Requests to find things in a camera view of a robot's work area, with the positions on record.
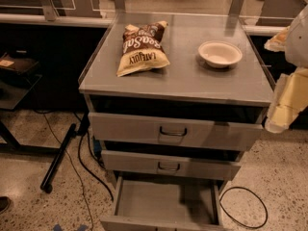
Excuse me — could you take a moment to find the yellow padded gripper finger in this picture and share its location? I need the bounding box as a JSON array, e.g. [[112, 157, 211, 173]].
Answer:
[[265, 67, 308, 133], [264, 27, 290, 52]]

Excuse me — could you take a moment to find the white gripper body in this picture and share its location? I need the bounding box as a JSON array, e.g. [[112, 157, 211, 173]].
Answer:
[[285, 6, 308, 68]]

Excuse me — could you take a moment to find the grey bottom drawer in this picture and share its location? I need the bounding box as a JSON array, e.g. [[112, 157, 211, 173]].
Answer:
[[101, 174, 225, 231]]

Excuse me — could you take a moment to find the grey drawer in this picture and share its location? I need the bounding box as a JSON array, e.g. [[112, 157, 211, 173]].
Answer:
[[101, 174, 225, 231], [89, 113, 262, 151], [102, 150, 241, 181]]

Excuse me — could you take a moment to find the grey top drawer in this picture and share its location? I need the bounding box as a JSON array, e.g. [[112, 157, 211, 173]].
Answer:
[[89, 113, 262, 151]]

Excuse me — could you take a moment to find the grey metal drawer cabinet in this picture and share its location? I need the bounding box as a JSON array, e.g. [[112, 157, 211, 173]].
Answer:
[[78, 12, 277, 191]]

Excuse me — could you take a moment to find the grey middle drawer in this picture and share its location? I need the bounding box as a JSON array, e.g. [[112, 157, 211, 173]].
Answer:
[[102, 150, 241, 181]]

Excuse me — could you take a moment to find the white paper bowl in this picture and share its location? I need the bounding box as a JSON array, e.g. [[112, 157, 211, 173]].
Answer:
[[198, 40, 243, 68]]

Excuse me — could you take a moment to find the clear acrylic guard panel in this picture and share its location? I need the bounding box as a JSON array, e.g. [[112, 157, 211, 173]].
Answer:
[[76, 0, 296, 85]]

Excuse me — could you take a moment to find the brown yellow chip bag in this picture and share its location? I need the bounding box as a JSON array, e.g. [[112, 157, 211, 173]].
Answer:
[[116, 21, 169, 77]]

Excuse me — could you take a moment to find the black table leg with wheel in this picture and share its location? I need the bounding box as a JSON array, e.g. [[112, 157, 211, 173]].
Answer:
[[40, 123, 76, 193]]

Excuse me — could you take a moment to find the dark side table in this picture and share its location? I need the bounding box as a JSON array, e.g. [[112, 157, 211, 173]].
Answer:
[[0, 75, 60, 156]]

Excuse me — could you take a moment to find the dark shoe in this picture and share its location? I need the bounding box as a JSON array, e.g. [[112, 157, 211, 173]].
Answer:
[[0, 196, 11, 214]]

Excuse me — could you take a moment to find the black looped floor cable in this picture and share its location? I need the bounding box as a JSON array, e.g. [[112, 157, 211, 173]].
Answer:
[[218, 186, 270, 230]]

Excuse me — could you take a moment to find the black cable left of cabinet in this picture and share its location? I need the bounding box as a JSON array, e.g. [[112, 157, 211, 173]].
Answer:
[[73, 113, 115, 202]]

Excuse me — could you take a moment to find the white horizontal rail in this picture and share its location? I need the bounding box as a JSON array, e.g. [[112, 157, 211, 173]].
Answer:
[[0, 13, 113, 28]]

